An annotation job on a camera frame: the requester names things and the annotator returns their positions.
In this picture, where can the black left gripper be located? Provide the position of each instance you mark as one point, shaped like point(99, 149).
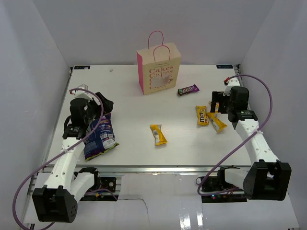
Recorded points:
point(108, 104)

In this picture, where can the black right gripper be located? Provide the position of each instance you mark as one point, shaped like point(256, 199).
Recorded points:
point(218, 97)

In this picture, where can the small yellow snack packet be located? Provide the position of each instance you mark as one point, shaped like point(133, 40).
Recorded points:
point(216, 107)

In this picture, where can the purple brown M&M packet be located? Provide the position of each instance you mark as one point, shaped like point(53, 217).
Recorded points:
point(190, 89)

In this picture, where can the yellow M&M peanut packet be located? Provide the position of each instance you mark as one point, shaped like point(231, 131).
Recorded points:
point(202, 117)

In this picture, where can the yellow snack bar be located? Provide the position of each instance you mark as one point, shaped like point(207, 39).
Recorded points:
point(158, 135)
point(217, 123)

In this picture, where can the purple blue chips bag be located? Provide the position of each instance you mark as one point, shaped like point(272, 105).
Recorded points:
point(102, 140)

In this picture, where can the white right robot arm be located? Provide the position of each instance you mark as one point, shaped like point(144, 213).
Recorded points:
point(268, 178)

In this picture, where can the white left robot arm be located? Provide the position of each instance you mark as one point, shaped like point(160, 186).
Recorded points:
point(57, 200)

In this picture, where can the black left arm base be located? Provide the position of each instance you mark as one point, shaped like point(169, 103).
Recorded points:
point(108, 183)

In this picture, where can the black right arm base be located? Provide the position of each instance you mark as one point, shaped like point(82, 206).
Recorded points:
point(218, 188)

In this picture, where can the beige Cakes paper bag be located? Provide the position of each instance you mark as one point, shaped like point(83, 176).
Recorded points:
point(158, 66)

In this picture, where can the blue left corner label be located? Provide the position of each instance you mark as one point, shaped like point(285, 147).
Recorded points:
point(82, 67)

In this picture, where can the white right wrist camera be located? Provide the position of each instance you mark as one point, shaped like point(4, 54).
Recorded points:
point(233, 82)

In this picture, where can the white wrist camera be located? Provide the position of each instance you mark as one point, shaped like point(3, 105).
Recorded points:
point(82, 93)
point(233, 82)

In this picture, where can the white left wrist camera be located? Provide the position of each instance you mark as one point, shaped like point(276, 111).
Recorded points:
point(82, 93)

